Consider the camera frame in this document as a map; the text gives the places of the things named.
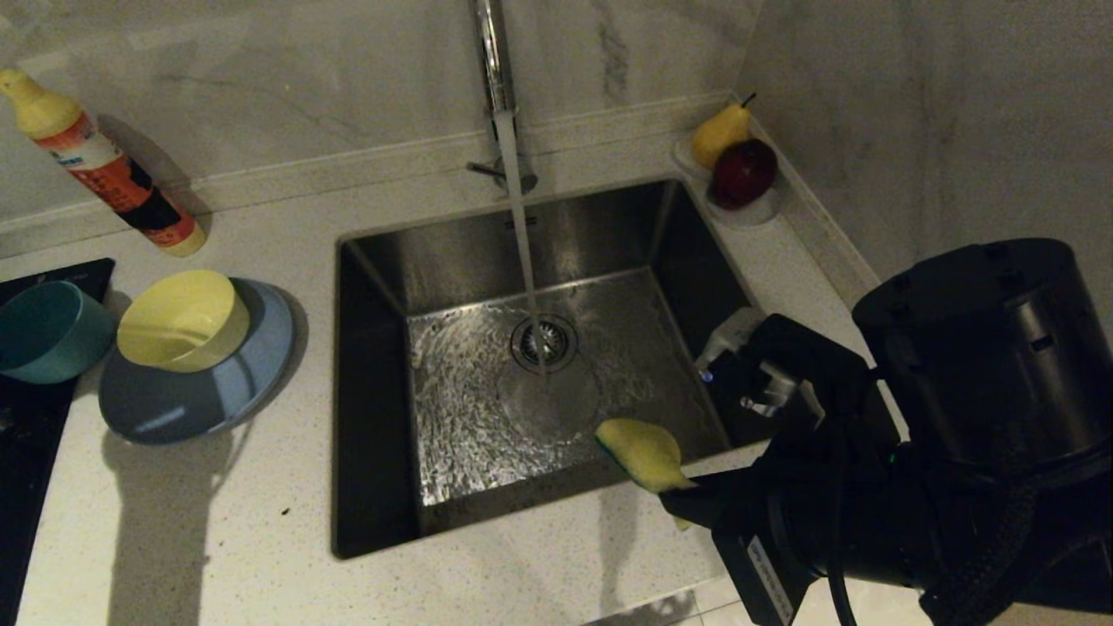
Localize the yellow sponge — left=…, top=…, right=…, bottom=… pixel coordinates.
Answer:
left=595, top=417, right=698, bottom=533

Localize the stainless steel sink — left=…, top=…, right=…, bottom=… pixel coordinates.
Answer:
left=330, top=178, right=775, bottom=559

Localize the white fruit dish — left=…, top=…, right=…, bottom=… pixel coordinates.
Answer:
left=673, top=135, right=782, bottom=229

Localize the light blue plate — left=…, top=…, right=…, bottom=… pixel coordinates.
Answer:
left=98, top=278, right=297, bottom=446

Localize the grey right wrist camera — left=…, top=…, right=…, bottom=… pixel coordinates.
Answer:
left=694, top=306, right=825, bottom=420

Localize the metal sink drain strainer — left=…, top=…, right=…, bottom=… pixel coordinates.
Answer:
left=510, top=314, right=580, bottom=376

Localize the black induction cooktop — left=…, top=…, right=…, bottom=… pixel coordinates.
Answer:
left=0, top=258, right=117, bottom=626

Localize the yellow pear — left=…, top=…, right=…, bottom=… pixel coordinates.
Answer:
left=692, top=92, right=757, bottom=170

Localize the dark red apple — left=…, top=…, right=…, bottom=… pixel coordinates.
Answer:
left=711, top=139, right=780, bottom=211

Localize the chrome faucet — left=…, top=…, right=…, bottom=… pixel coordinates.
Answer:
left=467, top=0, right=540, bottom=197

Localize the teal plastic bowl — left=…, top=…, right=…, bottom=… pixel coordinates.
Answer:
left=0, top=280, right=117, bottom=385

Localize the orange-label dish soap bottle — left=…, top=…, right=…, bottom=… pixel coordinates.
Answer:
left=0, top=68, right=209, bottom=258

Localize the yellow plastic bowl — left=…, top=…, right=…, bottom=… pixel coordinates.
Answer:
left=117, top=270, right=251, bottom=374

